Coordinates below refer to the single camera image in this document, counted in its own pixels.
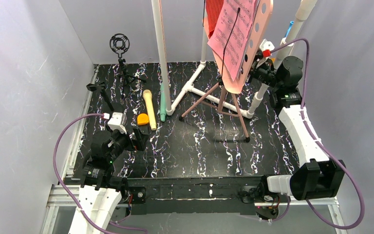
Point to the red folder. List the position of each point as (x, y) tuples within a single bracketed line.
[(213, 9)]

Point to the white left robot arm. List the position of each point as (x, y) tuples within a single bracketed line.
[(100, 192)]

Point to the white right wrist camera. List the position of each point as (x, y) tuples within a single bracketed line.
[(266, 48)]

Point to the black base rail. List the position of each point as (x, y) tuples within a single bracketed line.
[(245, 195)]

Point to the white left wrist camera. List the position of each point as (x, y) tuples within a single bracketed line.
[(116, 121)]

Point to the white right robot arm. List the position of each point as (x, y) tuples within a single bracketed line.
[(318, 176)]

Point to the pink music stand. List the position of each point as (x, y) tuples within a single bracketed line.
[(224, 93)]

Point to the orange tape measure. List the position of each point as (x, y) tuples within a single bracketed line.
[(143, 119)]

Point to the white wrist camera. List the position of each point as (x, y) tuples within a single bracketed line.
[(116, 121), (266, 48)]

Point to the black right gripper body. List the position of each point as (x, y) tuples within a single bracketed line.
[(256, 70)]

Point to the blue tube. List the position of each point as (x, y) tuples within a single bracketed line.
[(289, 28)]

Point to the pink sheet music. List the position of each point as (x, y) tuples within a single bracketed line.
[(231, 33)]

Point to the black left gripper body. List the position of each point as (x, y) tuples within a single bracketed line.
[(135, 138)]

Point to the black tripod shock mount stand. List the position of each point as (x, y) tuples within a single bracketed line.
[(120, 44)]

